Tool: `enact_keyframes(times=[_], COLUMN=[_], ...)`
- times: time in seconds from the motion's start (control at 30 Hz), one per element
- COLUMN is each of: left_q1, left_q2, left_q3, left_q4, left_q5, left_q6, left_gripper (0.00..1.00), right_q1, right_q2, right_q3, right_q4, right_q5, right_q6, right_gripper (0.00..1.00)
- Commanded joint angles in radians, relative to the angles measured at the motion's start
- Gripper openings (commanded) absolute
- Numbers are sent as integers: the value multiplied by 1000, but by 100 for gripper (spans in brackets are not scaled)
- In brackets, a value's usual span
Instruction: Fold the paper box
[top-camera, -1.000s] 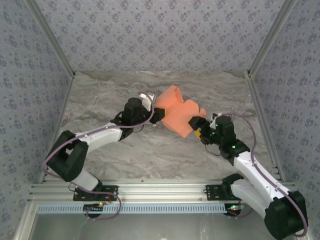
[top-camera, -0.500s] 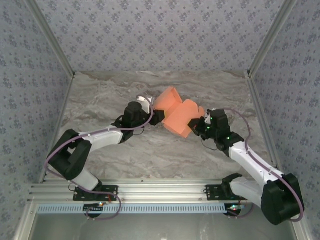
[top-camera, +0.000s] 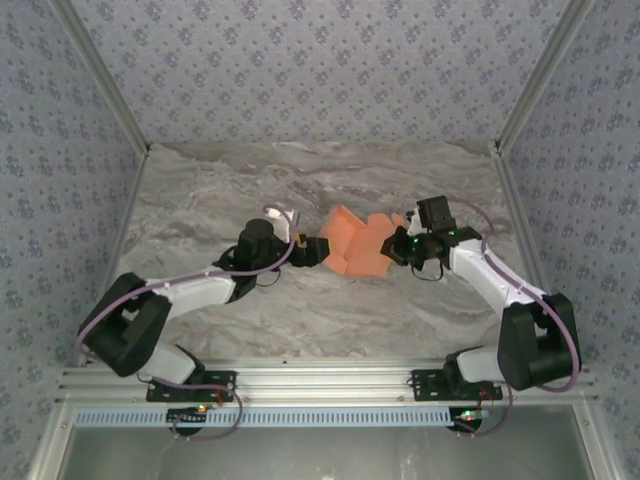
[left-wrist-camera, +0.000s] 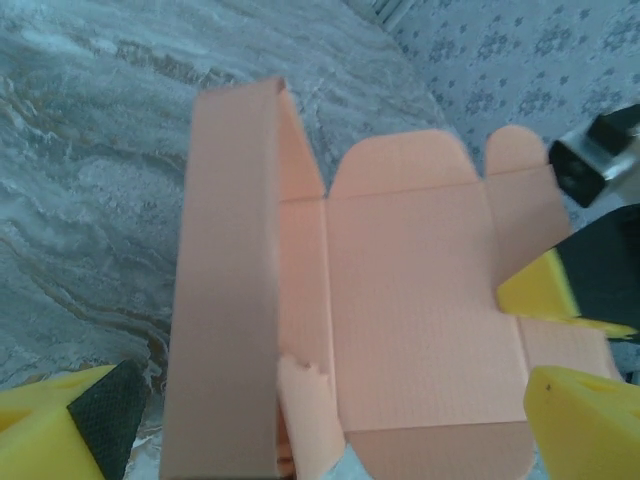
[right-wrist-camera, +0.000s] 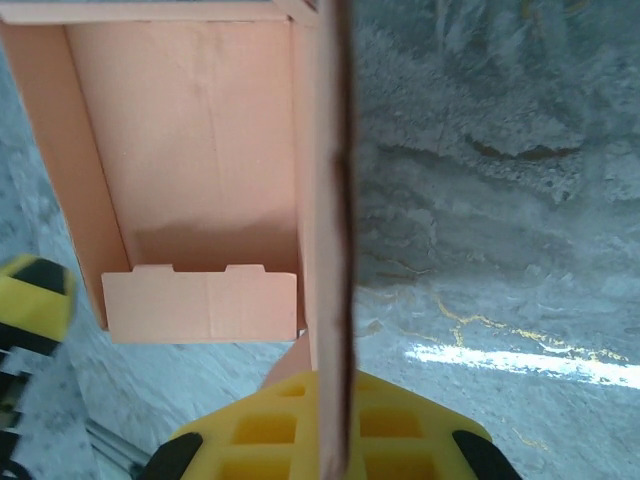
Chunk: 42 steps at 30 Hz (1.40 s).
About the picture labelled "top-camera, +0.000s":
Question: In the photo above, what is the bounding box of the aluminium front beam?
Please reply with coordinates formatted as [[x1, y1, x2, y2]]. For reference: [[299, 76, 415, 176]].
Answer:
[[53, 355, 601, 405]]

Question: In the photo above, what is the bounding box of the small black controller board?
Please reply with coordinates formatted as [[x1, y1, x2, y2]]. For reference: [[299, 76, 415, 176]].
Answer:
[[449, 405, 494, 434], [166, 405, 210, 434]]

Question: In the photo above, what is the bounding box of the grey metal sheet panel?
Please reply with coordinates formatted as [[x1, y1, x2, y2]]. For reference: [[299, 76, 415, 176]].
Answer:
[[64, 424, 596, 480]]

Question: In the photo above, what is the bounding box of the aluminium side rail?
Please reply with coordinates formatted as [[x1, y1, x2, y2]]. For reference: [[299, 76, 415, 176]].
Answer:
[[77, 144, 154, 369], [492, 142, 574, 364]]

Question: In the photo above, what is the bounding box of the slotted grey cable duct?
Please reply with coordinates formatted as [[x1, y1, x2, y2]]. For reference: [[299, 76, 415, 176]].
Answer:
[[73, 405, 464, 430]]

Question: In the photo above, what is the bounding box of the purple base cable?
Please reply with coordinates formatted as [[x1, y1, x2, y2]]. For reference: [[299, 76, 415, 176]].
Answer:
[[452, 382, 512, 439], [139, 364, 245, 444]]

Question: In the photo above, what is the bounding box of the aluminium frame post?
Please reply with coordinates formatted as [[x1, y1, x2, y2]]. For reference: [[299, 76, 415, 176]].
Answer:
[[49, 0, 152, 154], [491, 0, 599, 156]]

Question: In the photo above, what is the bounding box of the aluminium frame leg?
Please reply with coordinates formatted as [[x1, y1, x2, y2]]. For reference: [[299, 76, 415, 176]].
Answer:
[[572, 403, 624, 480], [27, 403, 76, 480]]

